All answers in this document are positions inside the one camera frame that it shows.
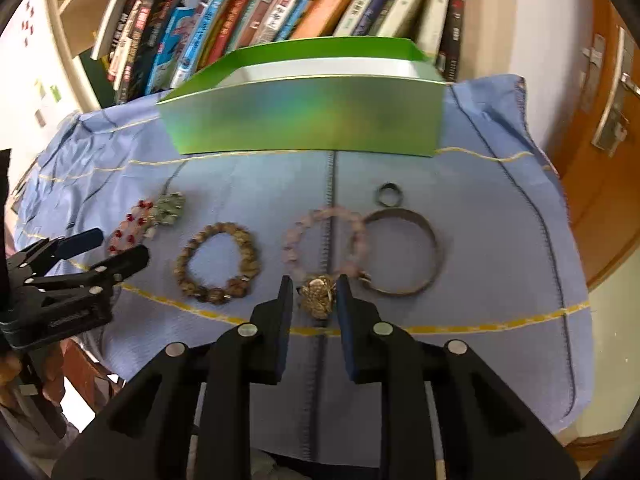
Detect orange wooden door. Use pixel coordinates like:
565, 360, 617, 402
550, 0, 640, 286

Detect red and white bead bracelet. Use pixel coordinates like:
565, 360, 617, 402
107, 199, 158, 256

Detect brown bead bracelet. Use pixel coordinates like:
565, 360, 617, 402
174, 222, 262, 306

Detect blue cloth with yellow stripes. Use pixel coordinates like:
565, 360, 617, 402
12, 74, 593, 466

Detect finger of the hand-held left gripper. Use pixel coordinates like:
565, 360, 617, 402
20, 244, 151, 311
7, 228, 105, 281

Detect person's left hand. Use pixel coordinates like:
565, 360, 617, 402
0, 352, 23, 403

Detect red wall stickers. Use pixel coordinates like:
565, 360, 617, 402
19, 1, 42, 43

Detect pink bead bracelet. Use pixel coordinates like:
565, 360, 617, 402
281, 207, 373, 283

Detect green cardboard box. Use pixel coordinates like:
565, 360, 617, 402
155, 36, 447, 157

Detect row of books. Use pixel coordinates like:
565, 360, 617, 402
80, 0, 467, 108

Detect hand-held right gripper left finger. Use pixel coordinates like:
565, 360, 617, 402
51, 275, 296, 480

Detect small beaded bracelet ring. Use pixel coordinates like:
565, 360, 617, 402
376, 182, 401, 207

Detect wooden bookshelf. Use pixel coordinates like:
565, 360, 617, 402
45, 0, 506, 111

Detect silver bangle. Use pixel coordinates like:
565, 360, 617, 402
359, 208, 441, 296

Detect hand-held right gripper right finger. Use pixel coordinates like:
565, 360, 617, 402
335, 274, 581, 480

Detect silver door latch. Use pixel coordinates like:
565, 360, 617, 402
580, 34, 607, 112

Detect green stone charm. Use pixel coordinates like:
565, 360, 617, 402
152, 191, 187, 228

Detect gold filigree pendant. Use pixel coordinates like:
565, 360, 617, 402
298, 276, 337, 318

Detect silver door handle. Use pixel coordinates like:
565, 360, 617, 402
592, 25, 640, 156

